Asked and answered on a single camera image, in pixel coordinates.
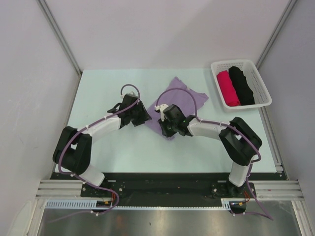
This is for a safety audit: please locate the purple t shirt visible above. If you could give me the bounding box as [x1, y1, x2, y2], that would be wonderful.
[145, 77, 209, 141]

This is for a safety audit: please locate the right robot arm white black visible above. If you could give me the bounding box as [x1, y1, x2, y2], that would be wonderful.
[155, 104, 262, 197]

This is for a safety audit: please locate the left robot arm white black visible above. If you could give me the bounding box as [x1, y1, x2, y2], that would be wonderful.
[52, 92, 151, 197]

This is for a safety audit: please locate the rolled red t shirt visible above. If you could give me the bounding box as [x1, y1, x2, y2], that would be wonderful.
[217, 70, 241, 107]

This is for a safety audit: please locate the rolled black t shirt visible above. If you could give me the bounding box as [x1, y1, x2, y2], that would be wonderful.
[228, 66, 255, 106]

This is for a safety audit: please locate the white plastic basket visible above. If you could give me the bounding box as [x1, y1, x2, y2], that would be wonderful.
[211, 59, 272, 113]

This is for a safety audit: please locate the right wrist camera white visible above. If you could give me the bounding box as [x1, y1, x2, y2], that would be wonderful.
[155, 104, 169, 121]

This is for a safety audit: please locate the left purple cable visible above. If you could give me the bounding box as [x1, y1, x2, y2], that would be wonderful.
[58, 84, 141, 217]

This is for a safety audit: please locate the purple cable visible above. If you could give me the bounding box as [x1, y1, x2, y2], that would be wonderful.
[155, 88, 274, 221]
[58, 84, 141, 217]

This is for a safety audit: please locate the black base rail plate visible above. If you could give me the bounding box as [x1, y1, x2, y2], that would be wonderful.
[50, 172, 258, 207]

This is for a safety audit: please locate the white slotted cable duct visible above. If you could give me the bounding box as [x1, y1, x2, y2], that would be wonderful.
[45, 198, 247, 211]

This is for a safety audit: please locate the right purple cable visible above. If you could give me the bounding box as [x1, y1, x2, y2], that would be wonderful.
[155, 88, 274, 221]

